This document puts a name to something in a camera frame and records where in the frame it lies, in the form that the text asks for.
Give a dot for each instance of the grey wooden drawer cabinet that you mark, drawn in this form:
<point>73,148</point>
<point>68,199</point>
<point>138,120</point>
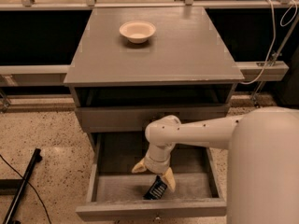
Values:
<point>184,63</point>

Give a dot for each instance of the grey metal railing frame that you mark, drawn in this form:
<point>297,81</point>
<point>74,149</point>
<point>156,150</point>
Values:
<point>39,38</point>

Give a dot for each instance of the closed grey upper drawer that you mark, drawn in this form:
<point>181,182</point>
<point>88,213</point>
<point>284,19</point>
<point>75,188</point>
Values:
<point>136,118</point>

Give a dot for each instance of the black metal stand leg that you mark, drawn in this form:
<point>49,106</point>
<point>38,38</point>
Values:
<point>24,181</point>

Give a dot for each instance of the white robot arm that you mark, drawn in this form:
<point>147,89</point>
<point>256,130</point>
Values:
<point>263,160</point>

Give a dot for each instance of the dark blue snack bar wrapper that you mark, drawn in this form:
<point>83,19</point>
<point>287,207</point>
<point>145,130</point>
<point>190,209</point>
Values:
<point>156,190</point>

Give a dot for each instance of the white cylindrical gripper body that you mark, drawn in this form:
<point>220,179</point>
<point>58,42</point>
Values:
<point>156,165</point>

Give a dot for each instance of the open grey wooden drawer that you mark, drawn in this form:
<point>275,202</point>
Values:
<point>115,193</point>

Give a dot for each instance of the white paper bowl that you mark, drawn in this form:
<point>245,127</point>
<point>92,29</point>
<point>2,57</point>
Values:
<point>137,32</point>

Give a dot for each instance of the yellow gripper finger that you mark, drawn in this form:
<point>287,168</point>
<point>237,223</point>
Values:
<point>140,167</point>
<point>169,180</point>

